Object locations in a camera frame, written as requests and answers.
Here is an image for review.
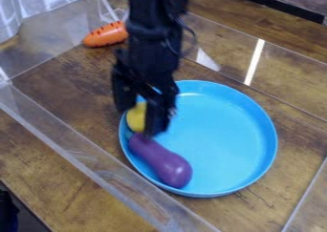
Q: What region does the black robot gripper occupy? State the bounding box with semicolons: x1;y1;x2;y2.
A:
109;29;184;137

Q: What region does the orange toy carrot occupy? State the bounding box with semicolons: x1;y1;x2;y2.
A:
81;21;127;48

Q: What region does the yellow toy lemon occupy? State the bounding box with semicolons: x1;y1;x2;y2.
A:
125;102;147;133

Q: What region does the dark wooden baseboard strip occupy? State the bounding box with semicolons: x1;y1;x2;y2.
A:
246;0;324;24

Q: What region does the blue round plastic tray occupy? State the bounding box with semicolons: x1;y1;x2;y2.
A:
119;80;278;198

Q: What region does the grey checkered curtain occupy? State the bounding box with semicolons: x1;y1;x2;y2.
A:
0;0;77;43

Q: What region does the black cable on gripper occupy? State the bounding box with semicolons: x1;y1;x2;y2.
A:
164;15;199;58

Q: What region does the purple toy eggplant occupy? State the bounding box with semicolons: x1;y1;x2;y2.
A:
127;133;192;188

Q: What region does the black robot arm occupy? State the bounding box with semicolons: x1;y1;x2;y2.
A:
111;0;187;137

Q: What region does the clear acrylic enclosure wall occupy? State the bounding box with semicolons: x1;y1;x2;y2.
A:
0;0;327;232

